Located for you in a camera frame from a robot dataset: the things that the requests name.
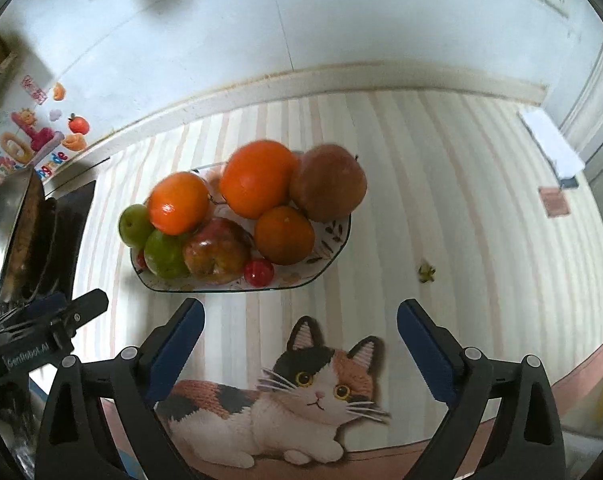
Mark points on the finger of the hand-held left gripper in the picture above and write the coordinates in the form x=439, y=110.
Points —
x=84, y=310
x=49, y=302

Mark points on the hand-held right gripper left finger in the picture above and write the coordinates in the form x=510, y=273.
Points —
x=177, y=345

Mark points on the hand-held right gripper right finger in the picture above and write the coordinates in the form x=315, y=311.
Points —
x=426, y=350

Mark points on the green apple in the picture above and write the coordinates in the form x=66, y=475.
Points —
x=164, y=257
x=135, y=225

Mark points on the red apple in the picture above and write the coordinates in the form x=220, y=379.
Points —
x=216, y=250

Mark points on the red cherry tomato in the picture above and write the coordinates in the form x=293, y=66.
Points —
x=259, y=272

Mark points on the floral oval plate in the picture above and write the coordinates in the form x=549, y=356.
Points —
x=326, y=250

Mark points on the large orange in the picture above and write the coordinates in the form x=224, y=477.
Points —
x=258, y=178

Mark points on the brownish red pomegranate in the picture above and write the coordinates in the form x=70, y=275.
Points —
x=328, y=182

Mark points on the small dried fruit stem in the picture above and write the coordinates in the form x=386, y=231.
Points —
x=426, y=272

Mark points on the steel wok with glass lid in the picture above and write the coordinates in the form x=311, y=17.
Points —
x=6, y=220

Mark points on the black gas stove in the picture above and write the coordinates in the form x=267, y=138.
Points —
x=76, y=210

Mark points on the striped tablecloth with cat print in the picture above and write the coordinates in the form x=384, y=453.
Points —
x=431, y=185

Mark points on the small brown card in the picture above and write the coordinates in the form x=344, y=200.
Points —
x=554, y=201

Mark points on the white folded cloth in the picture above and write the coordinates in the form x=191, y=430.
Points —
x=551, y=142

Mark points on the colourful wall sticker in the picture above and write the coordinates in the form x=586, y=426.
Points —
x=31, y=135

